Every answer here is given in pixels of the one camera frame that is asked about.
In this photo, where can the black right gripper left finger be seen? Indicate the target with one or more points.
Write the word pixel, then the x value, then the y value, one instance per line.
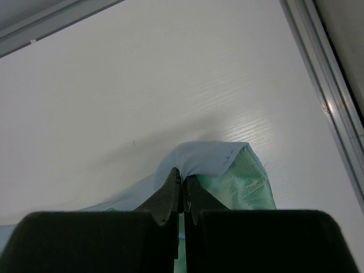
pixel 145 239

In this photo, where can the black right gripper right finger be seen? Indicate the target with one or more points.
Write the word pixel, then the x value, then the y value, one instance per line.
pixel 218 239

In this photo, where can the light blue green pillowcase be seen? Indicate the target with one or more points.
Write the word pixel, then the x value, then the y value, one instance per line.
pixel 231 172

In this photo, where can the aluminium table frame rail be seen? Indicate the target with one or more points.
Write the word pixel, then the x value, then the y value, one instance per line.
pixel 312 41

